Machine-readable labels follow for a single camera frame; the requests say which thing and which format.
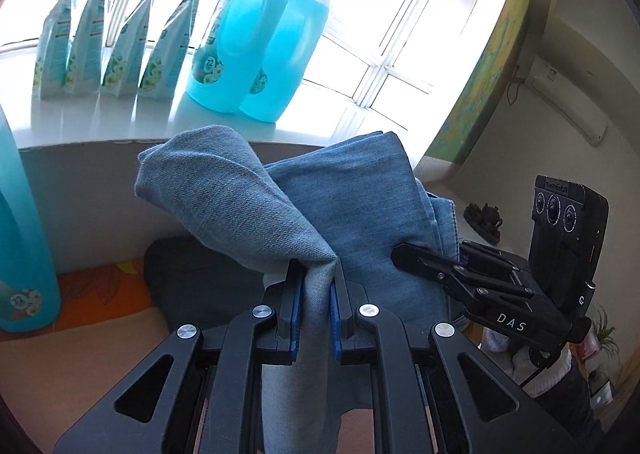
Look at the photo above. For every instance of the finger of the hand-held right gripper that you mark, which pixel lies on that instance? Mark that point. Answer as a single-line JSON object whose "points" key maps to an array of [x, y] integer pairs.
{"points": [[492, 260], [435, 266]]}

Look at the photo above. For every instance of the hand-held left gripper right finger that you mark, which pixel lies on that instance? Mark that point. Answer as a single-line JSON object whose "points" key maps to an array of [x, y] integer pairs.
{"points": [[336, 324]]}

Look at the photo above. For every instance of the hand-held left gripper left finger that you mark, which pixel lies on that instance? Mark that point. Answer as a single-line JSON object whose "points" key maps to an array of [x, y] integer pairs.
{"points": [[295, 319]]}

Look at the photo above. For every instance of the blue denim pants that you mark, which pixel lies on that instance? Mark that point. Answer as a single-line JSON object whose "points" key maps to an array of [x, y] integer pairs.
{"points": [[360, 204]]}

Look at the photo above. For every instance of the folded dark grey pants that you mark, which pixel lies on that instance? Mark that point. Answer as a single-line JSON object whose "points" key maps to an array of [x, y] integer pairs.
{"points": [[200, 279]]}

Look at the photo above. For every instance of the dark teapot set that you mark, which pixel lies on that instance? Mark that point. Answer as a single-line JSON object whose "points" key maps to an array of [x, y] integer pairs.
{"points": [[484, 221]]}

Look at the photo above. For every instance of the pile of white cloth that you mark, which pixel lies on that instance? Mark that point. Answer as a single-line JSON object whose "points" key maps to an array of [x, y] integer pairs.
{"points": [[500, 340]]}

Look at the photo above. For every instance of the potted plant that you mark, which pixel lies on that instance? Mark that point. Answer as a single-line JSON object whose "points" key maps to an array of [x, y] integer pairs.
{"points": [[600, 349]]}

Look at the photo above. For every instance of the white air conditioner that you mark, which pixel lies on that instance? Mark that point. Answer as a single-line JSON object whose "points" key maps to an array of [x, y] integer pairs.
{"points": [[570, 98]]}

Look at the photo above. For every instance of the person's dark clothing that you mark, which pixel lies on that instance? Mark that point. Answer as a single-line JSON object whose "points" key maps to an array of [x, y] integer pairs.
{"points": [[570, 419]]}

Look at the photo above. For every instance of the white backboard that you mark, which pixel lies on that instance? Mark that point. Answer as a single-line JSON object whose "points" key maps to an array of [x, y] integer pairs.
{"points": [[90, 194]]}

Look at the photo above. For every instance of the blue laundry detergent bottle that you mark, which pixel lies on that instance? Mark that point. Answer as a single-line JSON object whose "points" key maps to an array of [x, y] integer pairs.
{"points": [[240, 33], [290, 53], [22, 234]]}

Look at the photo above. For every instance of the teal detergent refill pouch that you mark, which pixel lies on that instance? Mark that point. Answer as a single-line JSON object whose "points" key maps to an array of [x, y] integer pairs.
{"points": [[127, 53], [167, 58], [52, 43], [87, 43]]}

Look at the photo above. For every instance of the landscape wall scroll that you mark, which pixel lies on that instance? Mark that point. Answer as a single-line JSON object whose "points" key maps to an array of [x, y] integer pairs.
{"points": [[490, 63]]}

